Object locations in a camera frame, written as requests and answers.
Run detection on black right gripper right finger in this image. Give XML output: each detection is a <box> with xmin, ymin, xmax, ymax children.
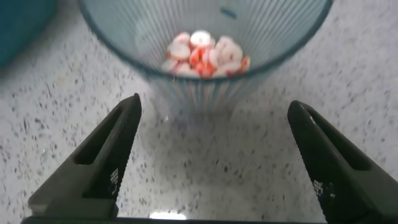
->
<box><xmin>287</xmin><ymin>100</ymin><xmax>398</xmax><ymax>224</ymax></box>

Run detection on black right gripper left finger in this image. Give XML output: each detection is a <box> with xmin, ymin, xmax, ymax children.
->
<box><xmin>27</xmin><ymin>93</ymin><xmax>143</xmax><ymax>218</ymax></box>

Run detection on blue ribbed transparent cup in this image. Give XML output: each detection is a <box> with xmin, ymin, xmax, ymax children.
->
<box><xmin>76</xmin><ymin>0</ymin><xmax>335</xmax><ymax>124</ymax></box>

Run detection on red and white ring pieces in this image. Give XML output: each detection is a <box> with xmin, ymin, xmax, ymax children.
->
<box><xmin>160</xmin><ymin>29</ymin><xmax>252</xmax><ymax>79</ymax></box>

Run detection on teal plastic basin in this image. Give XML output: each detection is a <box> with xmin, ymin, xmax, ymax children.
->
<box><xmin>0</xmin><ymin>0</ymin><xmax>58</xmax><ymax>68</ymax></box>

